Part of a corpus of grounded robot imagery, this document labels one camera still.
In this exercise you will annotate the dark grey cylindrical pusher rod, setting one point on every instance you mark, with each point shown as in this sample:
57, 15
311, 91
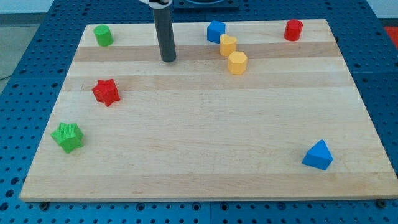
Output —
165, 34

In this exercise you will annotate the white rod mount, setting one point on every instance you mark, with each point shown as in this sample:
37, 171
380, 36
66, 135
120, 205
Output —
157, 3

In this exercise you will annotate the red star block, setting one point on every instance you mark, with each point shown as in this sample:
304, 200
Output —
106, 92

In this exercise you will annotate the green star block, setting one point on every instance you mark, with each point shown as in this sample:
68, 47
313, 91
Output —
68, 137

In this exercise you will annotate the blue cube block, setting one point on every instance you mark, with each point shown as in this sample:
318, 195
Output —
214, 30

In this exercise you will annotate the green cylinder block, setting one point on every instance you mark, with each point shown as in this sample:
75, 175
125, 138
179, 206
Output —
103, 35

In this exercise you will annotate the yellow heart block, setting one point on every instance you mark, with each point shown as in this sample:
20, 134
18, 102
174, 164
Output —
227, 44

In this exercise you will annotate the yellow hexagon block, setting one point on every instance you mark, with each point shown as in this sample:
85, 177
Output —
237, 62

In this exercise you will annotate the red cylinder block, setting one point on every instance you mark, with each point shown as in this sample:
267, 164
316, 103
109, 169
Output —
293, 30

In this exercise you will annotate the wooden board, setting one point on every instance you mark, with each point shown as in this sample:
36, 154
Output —
191, 131

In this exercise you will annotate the blue triangle block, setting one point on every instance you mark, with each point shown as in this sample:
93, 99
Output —
318, 156

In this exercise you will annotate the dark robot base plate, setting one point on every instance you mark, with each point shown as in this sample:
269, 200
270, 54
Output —
205, 4

